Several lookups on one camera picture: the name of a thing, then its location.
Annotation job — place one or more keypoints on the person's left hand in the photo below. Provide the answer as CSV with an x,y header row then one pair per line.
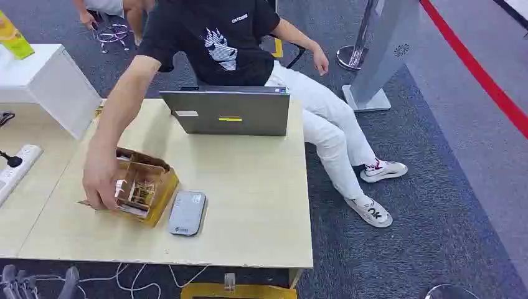
x,y
320,60

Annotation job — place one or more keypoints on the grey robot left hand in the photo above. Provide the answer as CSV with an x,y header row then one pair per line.
x,y
16,284

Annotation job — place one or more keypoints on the person's right hand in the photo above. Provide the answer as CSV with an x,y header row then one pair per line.
x,y
99,173

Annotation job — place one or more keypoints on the wooden card box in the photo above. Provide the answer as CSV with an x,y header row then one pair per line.
x,y
159,187

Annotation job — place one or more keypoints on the black chair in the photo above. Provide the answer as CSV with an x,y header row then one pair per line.
x,y
298,53

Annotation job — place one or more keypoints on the cards stack with print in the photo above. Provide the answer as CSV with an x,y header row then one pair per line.
x,y
140,196

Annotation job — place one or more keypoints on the grey standing kiosk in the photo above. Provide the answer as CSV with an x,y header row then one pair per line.
x,y
383,49

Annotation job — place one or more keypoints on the white power strip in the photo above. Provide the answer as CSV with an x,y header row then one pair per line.
x,y
18,167

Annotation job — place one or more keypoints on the black plug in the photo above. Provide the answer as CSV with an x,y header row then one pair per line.
x,y
13,161

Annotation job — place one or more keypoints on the grey pocket router device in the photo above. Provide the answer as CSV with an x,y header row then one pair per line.
x,y
187,213

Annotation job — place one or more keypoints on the seated person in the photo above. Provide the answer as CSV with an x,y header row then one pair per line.
x,y
222,41

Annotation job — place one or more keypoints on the grey laptop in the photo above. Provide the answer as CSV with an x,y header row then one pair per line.
x,y
231,113

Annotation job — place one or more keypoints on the white cabinet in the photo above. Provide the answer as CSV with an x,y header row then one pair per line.
x,y
45,78

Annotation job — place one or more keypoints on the red barrier belt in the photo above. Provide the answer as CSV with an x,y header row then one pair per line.
x,y
474,68

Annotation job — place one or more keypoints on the yellow green carton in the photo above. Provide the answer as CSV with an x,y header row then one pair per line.
x,y
14,39

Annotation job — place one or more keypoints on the crouching person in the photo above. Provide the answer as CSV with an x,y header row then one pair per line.
x,y
111,6

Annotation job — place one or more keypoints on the clear plastic clip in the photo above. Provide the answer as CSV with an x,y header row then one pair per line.
x,y
229,281

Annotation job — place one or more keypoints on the yellow board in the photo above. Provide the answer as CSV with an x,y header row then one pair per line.
x,y
239,292

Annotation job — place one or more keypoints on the dark round base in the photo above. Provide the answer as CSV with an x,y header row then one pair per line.
x,y
449,292

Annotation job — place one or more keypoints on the chrome stanchion post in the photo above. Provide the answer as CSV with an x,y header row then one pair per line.
x,y
354,55

